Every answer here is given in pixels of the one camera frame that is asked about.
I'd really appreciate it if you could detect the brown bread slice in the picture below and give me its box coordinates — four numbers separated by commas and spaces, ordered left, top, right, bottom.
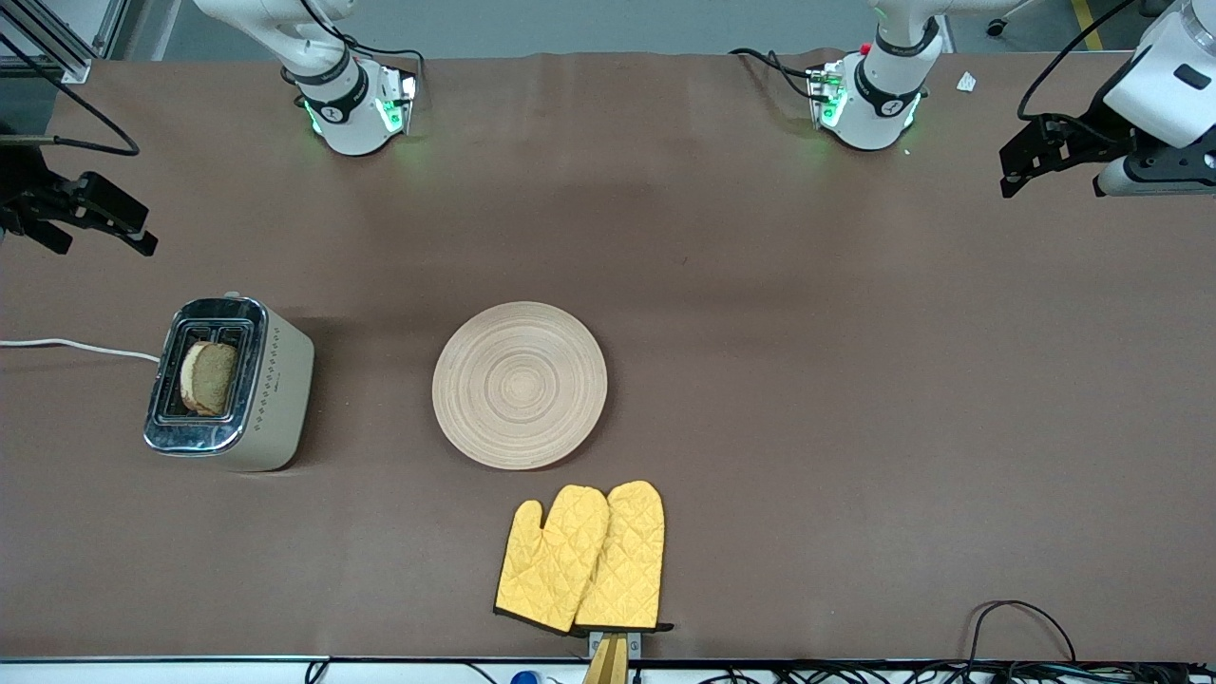
179, 340, 240, 419

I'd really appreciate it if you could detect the round wooden plate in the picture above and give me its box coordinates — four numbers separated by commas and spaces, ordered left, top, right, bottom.
431, 300, 609, 470

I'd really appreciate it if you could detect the chrome beige two-slot toaster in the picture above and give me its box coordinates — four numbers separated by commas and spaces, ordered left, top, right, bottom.
142, 293, 316, 473

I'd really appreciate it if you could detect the brown table mat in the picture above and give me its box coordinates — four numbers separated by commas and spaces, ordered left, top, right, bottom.
0, 49, 1216, 663

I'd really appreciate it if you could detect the yellow quilted oven mitt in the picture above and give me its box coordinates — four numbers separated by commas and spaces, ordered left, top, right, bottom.
573, 480, 674, 635
493, 484, 611, 636

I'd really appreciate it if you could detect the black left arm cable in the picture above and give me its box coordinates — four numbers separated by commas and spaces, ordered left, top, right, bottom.
1016, 0, 1141, 143

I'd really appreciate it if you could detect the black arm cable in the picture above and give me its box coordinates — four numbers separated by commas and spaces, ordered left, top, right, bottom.
1016, 0, 1141, 143
0, 36, 142, 156

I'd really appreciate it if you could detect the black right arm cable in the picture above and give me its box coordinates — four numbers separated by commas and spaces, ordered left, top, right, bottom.
0, 36, 142, 156

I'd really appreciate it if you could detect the white toaster power cable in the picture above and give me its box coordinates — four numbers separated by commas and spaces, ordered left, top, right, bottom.
0, 337, 162, 365

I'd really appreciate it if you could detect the aluminium frame profile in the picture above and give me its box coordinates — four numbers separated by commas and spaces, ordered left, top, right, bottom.
0, 0, 129, 85

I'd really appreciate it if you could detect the black left base cable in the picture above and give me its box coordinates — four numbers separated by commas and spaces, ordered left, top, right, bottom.
730, 47, 820, 100

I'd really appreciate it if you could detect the black base cable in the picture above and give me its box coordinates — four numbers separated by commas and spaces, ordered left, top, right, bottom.
730, 47, 820, 100
337, 36, 426, 96

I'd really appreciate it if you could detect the black right base cable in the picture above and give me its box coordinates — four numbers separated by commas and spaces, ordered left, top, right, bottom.
337, 36, 426, 96

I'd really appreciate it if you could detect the black looped cable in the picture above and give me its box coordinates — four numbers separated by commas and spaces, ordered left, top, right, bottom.
964, 600, 1079, 666

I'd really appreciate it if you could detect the black cable bundle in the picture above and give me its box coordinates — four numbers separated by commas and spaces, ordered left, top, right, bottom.
703, 663, 1216, 684

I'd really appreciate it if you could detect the grey metal bracket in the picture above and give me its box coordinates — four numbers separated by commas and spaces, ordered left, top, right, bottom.
587, 629, 643, 661

